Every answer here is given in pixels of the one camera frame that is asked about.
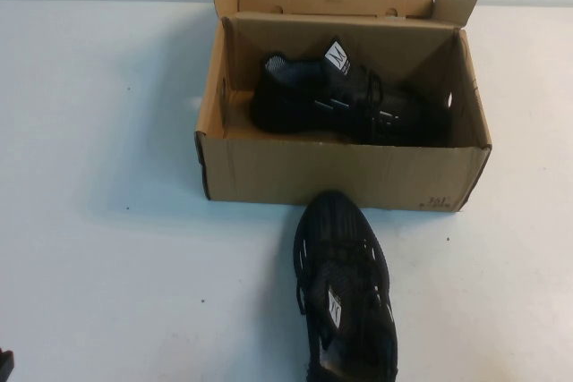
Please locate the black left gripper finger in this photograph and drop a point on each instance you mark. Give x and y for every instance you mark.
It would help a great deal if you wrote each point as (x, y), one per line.
(6, 368)

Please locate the black mesh sneaker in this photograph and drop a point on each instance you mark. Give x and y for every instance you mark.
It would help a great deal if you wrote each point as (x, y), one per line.
(291, 104)
(333, 225)

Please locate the brown cardboard shoe box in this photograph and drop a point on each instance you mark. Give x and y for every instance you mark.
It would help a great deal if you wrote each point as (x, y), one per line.
(268, 172)

